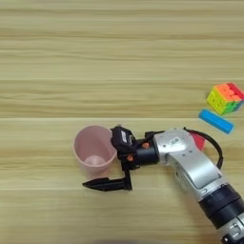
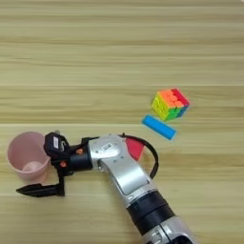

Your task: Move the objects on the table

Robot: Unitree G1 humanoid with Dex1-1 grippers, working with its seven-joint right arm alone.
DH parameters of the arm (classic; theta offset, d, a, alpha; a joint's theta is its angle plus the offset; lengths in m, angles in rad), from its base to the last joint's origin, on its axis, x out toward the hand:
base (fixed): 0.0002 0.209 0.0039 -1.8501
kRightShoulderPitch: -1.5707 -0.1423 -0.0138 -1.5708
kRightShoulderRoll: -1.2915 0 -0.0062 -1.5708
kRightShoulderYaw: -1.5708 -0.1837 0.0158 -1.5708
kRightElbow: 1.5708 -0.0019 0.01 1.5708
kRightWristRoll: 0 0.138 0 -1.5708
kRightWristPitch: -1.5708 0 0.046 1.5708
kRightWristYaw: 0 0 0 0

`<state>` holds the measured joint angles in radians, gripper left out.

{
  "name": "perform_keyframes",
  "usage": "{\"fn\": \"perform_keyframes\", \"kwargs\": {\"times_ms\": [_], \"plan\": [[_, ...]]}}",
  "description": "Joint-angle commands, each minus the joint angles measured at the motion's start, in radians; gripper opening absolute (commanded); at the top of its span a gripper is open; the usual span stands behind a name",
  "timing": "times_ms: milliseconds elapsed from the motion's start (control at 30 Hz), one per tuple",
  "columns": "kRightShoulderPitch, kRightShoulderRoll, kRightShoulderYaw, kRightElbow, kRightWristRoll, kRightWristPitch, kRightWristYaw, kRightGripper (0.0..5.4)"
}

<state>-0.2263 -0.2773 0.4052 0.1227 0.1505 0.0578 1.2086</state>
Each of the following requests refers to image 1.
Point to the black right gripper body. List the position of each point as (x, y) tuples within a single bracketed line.
[(144, 155)]

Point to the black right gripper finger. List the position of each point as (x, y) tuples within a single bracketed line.
[(105, 184)]

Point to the pink plastic cup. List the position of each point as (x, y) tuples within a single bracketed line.
[(93, 152)]

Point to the red cube block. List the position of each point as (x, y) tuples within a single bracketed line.
[(199, 141)]

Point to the multicolour puzzle cube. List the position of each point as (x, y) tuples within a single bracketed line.
[(226, 97)]

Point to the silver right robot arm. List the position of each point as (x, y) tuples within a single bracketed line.
[(193, 162)]

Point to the small black box white label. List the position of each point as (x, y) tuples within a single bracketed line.
[(122, 139)]

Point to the blue rectangular block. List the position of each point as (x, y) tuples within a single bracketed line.
[(216, 120)]

